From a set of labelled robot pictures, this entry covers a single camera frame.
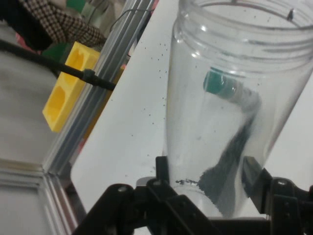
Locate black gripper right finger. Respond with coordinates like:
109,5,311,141
243,156,313,235

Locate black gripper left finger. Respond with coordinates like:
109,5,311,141
70,156,221,235

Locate black seeds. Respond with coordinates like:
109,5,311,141
176,117,257,217

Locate clear plastic jar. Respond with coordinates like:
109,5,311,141
162,0,313,218

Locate black stand pole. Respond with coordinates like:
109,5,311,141
0,39,116,92

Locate green capped spice bottle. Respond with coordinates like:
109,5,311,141
202,67,262,113

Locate yellow foam block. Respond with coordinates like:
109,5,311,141
42,41,101,133

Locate houndstooth fabric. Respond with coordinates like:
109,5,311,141
18,0,107,49

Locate black fabric item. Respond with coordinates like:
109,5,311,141
0,0,53,51

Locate long aluminium frame rail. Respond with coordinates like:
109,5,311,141
44,171,91,235

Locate short aluminium frame rail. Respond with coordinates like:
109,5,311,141
43,0,159,177

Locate aluminium frame post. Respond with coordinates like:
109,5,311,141
0,156,47,189

